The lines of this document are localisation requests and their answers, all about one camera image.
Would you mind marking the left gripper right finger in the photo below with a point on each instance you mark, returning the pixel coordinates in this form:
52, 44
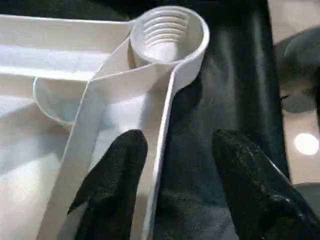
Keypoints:
255, 195

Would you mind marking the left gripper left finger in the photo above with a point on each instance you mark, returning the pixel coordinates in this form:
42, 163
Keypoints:
112, 187

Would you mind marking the white plastic table top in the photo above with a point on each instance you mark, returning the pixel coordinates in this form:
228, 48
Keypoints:
50, 150

